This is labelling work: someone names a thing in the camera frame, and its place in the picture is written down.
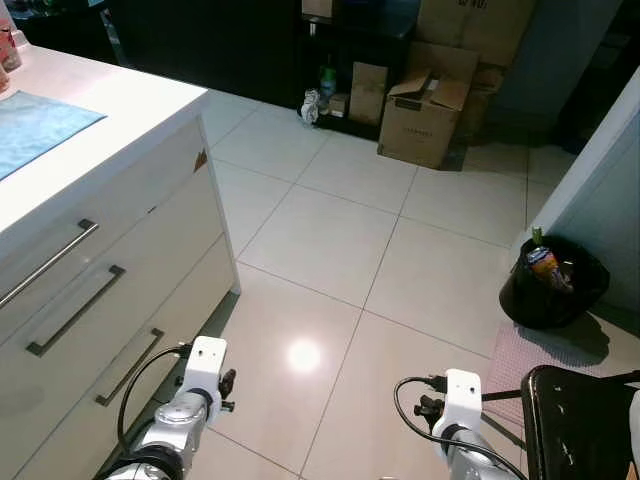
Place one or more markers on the green bottle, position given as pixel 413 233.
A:
pixel 327 85

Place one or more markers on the pink floor mat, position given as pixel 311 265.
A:
pixel 520 360

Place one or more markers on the black cabinet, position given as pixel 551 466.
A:
pixel 200 50

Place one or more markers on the white kitchen island cabinet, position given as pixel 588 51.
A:
pixel 150 260

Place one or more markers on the large printed cardboard box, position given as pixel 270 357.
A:
pixel 475 25

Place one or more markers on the dark brown cardboard box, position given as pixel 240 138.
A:
pixel 488 95

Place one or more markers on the black chair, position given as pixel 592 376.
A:
pixel 570 430

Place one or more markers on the pink labelled bottle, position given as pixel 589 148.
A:
pixel 8 55

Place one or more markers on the light blue cloth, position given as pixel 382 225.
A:
pixel 40 125

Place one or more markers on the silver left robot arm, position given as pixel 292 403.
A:
pixel 175 425

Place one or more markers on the orange labelled bottle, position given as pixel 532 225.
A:
pixel 543 262

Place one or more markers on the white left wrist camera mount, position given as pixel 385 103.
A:
pixel 205 365

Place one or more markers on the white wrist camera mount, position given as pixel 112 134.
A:
pixel 205 365
pixel 463 400

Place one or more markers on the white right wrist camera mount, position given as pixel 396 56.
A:
pixel 463 400

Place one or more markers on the small tan carton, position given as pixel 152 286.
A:
pixel 338 105

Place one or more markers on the orange sticker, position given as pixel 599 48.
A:
pixel 200 162

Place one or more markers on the open brown cardboard box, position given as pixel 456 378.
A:
pixel 415 135

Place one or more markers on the black shelf unit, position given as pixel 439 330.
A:
pixel 395 50

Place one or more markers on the black bagged trash bin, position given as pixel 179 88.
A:
pixel 530 305

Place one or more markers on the narrow brown cardboard box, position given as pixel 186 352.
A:
pixel 368 95

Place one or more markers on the crumpled white bag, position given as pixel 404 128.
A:
pixel 311 105

